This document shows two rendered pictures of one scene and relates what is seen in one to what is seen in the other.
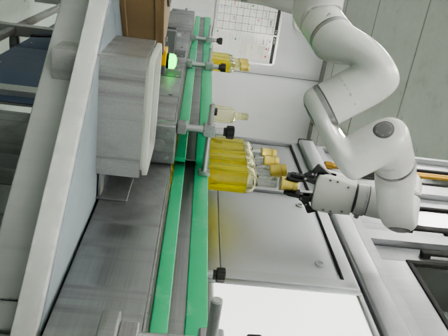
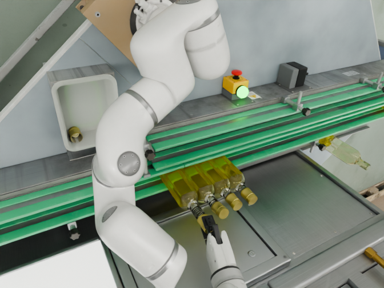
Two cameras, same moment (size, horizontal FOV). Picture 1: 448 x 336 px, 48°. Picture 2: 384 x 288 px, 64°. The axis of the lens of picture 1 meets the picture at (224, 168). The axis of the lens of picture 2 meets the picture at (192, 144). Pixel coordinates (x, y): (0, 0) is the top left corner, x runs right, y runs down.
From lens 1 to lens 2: 1.11 m
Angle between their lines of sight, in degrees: 57
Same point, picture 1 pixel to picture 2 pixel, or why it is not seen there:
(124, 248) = (16, 178)
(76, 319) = not seen: outside the picture
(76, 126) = (9, 106)
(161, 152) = not seen: hidden behind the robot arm
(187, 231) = (61, 195)
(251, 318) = (70, 272)
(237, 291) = (96, 255)
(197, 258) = (28, 208)
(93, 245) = (16, 168)
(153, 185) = not seen: hidden behind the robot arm
